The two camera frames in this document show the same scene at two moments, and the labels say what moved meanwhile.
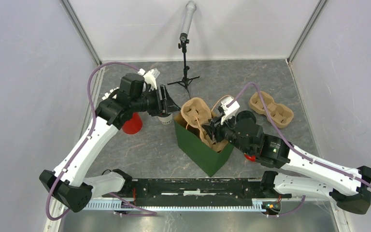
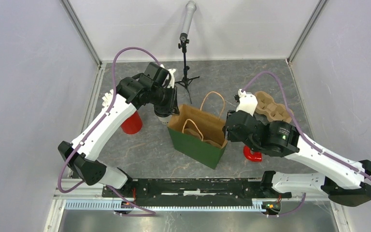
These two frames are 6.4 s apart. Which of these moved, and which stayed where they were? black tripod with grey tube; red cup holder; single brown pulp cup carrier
Moved: single brown pulp cup carrier
Stayed: black tripod with grey tube; red cup holder
